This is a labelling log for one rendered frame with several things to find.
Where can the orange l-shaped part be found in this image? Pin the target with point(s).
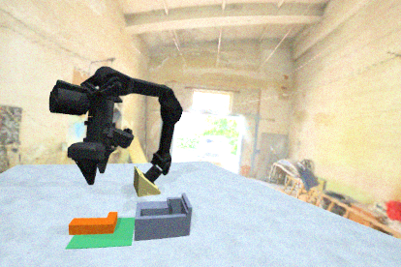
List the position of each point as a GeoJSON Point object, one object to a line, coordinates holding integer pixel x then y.
{"type": "Point", "coordinates": [93, 226]}

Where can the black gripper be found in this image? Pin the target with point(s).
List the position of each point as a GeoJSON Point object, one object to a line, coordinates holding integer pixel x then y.
{"type": "Point", "coordinates": [92, 152]}

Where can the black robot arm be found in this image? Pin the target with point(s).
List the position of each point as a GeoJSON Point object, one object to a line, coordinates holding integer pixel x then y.
{"type": "Point", "coordinates": [67, 98]}

